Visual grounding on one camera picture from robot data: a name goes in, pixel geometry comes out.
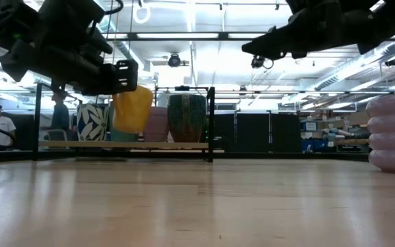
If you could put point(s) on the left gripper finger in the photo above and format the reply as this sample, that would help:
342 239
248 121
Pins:
127 77

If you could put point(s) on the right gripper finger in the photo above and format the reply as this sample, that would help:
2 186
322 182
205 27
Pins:
266 46

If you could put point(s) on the orange yellow mug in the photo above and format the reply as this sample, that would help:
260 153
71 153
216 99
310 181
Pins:
132 109

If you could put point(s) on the blue white leaf-pattern mug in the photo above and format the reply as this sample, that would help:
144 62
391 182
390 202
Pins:
93 123

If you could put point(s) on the dark green speckled mug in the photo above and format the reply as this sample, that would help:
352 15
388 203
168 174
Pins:
187 118

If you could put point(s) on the lavender bulbous ribbed mug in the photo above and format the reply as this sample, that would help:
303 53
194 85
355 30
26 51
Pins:
393 137

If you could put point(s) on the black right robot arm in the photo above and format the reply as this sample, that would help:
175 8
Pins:
382 20

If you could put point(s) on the round black ceiling lamp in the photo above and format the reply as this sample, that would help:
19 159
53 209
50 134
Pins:
174 60

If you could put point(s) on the grey chair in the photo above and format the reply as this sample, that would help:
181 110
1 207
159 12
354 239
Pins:
57 134

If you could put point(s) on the black partition panels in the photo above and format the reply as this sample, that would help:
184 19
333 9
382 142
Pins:
259 132

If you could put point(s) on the cluttered storage shelf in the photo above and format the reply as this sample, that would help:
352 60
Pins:
321 144

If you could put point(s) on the black hanging camera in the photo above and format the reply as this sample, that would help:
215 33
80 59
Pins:
261 62

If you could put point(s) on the wooden shelf black frame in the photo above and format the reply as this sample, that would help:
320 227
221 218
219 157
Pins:
132 145

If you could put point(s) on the black aluminium rig frame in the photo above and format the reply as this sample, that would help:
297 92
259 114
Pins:
252 155

